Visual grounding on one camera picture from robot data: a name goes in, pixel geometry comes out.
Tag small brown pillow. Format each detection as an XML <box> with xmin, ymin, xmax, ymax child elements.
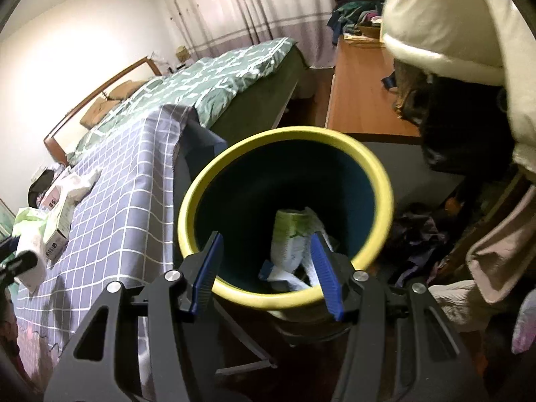
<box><xmin>107</xmin><ymin>80</ymin><xmax>145</xmax><ymax>101</ymax></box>

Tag pink floral bag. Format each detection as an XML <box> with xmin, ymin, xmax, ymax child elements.
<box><xmin>511</xmin><ymin>301</ymin><xmax>536</xmax><ymax>354</ymax></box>

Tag dark jacket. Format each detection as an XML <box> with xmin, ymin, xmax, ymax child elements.
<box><xmin>27</xmin><ymin>167</ymin><xmax>59</xmax><ymax>208</ymax></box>

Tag white cardboard box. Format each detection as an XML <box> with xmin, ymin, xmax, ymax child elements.
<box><xmin>42</xmin><ymin>188</ymin><xmax>78</xmax><ymax>262</ymax></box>

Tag white tissue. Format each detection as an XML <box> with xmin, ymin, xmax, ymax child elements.
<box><xmin>59</xmin><ymin>166</ymin><xmax>103</xmax><ymax>202</ymax></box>

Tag cream puffer jacket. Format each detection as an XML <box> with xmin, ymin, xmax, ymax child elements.
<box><xmin>381</xmin><ymin>0</ymin><xmax>536</xmax><ymax>177</ymax></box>

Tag dark green bed base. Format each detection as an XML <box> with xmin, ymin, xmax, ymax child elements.
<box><xmin>209</xmin><ymin>48</ymin><xmax>313</xmax><ymax>143</ymax></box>

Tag dark crumpled clothes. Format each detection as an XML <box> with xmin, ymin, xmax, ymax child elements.
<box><xmin>381</xmin><ymin>211</ymin><xmax>455</xmax><ymax>287</ymax></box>

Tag checked purple tablecloth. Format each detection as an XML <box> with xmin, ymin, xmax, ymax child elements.
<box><xmin>8</xmin><ymin>103</ymin><xmax>229</xmax><ymax>390</ymax></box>

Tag yellow-rimmed dark trash bin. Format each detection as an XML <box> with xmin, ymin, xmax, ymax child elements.
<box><xmin>178</xmin><ymin>126</ymin><xmax>396</xmax><ymax>338</ymax></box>

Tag white green paper tube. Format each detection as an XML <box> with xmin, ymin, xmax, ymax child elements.
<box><xmin>270</xmin><ymin>208</ymin><xmax>331</xmax><ymax>273</ymax></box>

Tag beige tote bag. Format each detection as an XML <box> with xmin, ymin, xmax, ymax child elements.
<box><xmin>465</xmin><ymin>201</ymin><xmax>536</xmax><ymax>306</ymax></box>

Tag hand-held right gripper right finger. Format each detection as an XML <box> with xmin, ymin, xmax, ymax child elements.
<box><xmin>310</xmin><ymin>230</ymin><xmax>488</xmax><ymax>402</ymax></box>

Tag wooden desk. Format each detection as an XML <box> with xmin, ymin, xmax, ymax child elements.
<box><xmin>324</xmin><ymin>36</ymin><xmax>465</xmax><ymax>210</ymax></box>

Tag bed with green quilt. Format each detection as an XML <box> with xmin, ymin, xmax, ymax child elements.
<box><xmin>67</xmin><ymin>38</ymin><xmax>298</xmax><ymax>166</ymax></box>

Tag white blue plastic wrapper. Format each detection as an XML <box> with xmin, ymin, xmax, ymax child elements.
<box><xmin>259</xmin><ymin>255</ymin><xmax>323</xmax><ymax>294</ymax></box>

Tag black bag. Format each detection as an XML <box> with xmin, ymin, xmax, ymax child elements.
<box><xmin>394</xmin><ymin>61</ymin><xmax>520</xmax><ymax>177</ymax></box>

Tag pink white curtain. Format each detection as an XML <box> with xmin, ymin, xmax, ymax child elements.
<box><xmin>146</xmin><ymin>0</ymin><xmax>348</xmax><ymax>70</ymax></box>

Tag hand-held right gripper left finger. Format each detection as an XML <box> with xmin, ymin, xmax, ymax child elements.
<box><xmin>44</xmin><ymin>230</ymin><xmax>224</xmax><ymax>402</ymax></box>

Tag large brown pillow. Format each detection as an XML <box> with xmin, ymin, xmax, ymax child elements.
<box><xmin>79</xmin><ymin>96</ymin><xmax>118</xmax><ymax>129</ymax></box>

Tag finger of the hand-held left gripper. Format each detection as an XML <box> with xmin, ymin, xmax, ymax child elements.
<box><xmin>0</xmin><ymin>237</ymin><xmax>39</xmax><ymax>289</ymax></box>

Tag wooden bed headboard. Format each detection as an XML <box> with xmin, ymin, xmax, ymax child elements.
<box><xmin>44</xmin><ymin>56</ymin><xmax>162</xmax><ymax>166</ymax></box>

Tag grey metal table frame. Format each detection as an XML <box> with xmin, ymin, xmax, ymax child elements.
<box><xmin>211</xmin><ymin>301</ymin><xmax>279</xmax><ymax>380</ymax></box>

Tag pile of mixed clothes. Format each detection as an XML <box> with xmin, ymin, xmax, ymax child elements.
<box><xmin>327</xmin><ymin>0</ymin><xmax>388</xmax><ymax>45</ymax></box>

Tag pink carton box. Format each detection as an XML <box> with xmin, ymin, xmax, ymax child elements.
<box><xmin>42</xmin><ymin>184</ymin><xmax>64</xmax><ymax>211</ymax></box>

